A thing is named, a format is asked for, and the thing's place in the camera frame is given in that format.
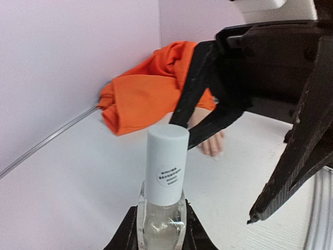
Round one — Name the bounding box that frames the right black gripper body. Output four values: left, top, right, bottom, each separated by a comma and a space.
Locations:
215, 1, 332, 122

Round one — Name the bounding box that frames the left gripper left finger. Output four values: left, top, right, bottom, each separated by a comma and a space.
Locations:
104, 206, 138, 250

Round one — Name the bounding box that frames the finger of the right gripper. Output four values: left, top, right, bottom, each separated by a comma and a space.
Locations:
170, 41, 245, 149
247, 36, 332, 224

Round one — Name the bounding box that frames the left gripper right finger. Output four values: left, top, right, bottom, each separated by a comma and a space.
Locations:
183, 202, 218, 250

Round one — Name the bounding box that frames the clear nail polish bottle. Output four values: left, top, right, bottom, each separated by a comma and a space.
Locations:
136, 184, 187, 250

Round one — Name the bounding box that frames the white nail polish cap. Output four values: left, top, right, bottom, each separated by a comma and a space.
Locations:
144, 124, 189, 206

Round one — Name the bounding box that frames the mannequin hand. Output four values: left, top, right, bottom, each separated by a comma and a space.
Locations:
189, 107, 225, 157

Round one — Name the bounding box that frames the orange hoodie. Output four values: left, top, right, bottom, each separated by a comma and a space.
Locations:
97, 40, 220, 136

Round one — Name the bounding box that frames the aluminium front rail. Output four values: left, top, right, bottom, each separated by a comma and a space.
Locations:
304, 167, 332, 250

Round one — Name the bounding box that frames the aluminium rail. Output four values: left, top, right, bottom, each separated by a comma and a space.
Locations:
304, 167, 332, 250
1, 107, 97, 179

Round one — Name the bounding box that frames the aluminium back rail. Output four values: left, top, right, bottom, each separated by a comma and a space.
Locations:
1, 107, 97, 179

